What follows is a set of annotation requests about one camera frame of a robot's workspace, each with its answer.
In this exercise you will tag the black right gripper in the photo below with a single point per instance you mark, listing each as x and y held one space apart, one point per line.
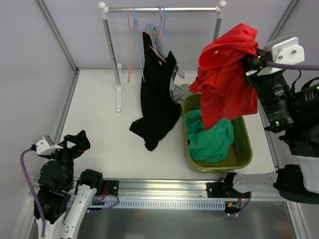
255 68

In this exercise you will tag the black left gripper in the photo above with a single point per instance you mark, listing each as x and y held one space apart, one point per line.
69 150

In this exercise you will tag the red tank top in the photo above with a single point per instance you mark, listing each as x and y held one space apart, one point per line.
221 77

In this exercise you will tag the green tank top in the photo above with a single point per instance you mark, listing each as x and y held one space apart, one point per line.
210 146

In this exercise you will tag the blue wire hanger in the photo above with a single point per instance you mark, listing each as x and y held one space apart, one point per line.
138 41
159 47
161 39

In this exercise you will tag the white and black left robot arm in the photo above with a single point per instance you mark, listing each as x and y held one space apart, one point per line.
61 203

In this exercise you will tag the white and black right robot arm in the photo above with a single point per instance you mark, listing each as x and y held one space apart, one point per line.
295 115

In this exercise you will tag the black tank top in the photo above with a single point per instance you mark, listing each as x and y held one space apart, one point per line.
160 112

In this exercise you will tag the grey tank top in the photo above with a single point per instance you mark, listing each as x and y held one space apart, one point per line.
178 92

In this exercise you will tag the silver and white clothes rack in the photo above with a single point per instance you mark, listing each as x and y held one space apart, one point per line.
117 67

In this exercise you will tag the olive green plastic basket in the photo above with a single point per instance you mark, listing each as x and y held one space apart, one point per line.
239 154

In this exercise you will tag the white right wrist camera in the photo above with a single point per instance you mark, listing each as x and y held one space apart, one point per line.
285 50

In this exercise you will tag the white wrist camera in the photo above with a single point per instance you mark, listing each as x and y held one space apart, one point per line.
45 146
285 50

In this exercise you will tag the aluminium right frame post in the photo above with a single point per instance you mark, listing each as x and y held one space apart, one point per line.
276 25

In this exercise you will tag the aluminium frame post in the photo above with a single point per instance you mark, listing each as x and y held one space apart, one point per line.
56 33
276 25

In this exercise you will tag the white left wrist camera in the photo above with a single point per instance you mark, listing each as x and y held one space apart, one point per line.
45 146

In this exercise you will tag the white slotted cable duct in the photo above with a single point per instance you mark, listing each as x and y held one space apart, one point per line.
217 205

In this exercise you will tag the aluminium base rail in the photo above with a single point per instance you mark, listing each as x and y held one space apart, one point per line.
159 189

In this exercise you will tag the aluminium left frame post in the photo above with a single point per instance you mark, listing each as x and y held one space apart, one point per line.
56 33

